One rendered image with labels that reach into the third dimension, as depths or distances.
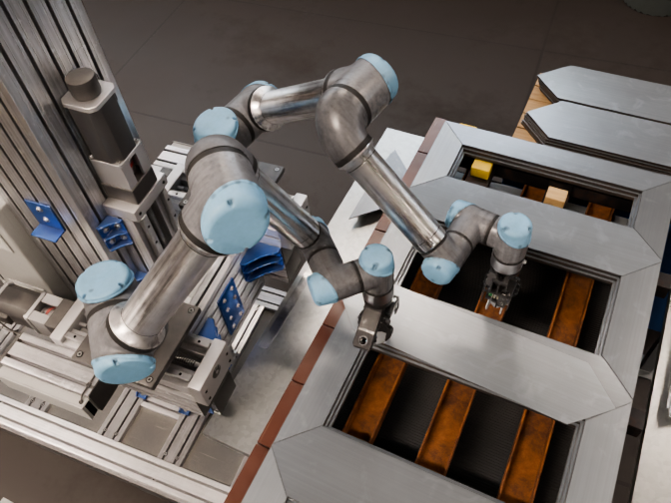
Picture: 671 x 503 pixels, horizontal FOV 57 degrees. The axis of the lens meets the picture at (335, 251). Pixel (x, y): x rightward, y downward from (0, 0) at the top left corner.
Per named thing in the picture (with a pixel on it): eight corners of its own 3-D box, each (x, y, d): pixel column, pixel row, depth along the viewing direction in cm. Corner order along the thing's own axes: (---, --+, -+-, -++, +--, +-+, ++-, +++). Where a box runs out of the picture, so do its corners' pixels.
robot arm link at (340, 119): (309, 109, 121) (462, 284, 133) (340, 78, 126) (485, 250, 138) (284, 129, 131) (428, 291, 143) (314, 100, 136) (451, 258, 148)
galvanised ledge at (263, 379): (436, 147, 232) (437, 141, 230) (268, 466, 165) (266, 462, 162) (386, 134, 239) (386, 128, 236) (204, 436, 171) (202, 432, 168)
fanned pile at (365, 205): (425, 158, 225) (425, 150, 222) (382, 237, 205) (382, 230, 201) (393, 150, 229) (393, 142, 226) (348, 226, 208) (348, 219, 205)
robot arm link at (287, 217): (160, 134, 114) (298, 246, 152) (172, 173, 107) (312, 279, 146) (210, 96, 111) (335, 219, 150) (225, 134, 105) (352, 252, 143)
